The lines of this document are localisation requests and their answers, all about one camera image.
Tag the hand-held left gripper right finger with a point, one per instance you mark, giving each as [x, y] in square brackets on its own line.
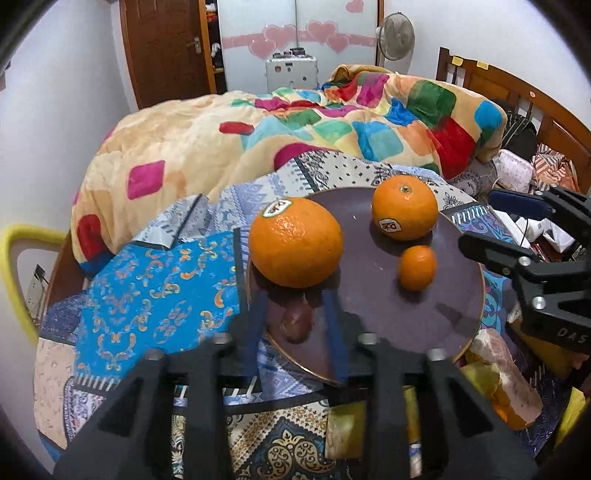
[334, 344]

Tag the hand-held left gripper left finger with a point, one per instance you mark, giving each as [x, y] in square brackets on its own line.
[255, 341]

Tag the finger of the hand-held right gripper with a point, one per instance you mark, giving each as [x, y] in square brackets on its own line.
[517, 203]
[489, 254]

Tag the dark brown round plate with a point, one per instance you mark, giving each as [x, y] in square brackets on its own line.
[378, 304]

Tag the small tangerine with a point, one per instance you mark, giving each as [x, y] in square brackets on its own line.
[418, 268]

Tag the medium orange with sticker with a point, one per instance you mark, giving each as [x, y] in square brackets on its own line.
[406, 203]

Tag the large orange with sticker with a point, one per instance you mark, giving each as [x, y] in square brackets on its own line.
[295, 249]

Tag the white charger box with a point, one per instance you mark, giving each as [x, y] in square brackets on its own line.
[535, 229]

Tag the pink quilted pillow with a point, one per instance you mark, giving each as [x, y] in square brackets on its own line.
[513, 168]

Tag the red and white patterned cloth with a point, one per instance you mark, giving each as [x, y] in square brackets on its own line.
[554, 166]

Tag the clear plastic bag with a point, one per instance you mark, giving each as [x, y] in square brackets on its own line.
[503, 369]

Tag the black striped bag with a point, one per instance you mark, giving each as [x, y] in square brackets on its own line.
[519, 131]

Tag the wooden bed headboard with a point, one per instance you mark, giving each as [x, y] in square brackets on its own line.
[501, 79]

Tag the standing electric fan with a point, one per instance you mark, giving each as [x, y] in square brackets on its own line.
[395, 37]

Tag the colourful patchwork blanket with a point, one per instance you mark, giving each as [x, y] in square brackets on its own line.
[184, 134]

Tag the silver metal case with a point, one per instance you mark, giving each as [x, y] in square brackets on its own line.
[291, 74]

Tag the narrow wooden shelf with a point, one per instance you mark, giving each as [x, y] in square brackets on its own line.
[213, 46]

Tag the brown wooden door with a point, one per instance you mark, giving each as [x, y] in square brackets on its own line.
[161, 46]

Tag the white wardrobe with pink hearts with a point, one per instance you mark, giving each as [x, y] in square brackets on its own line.
[258, 18]

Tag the wall socket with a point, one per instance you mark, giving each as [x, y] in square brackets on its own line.
[37, 288]

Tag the yellow padded frame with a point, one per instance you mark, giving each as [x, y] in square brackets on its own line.
[9, 277]

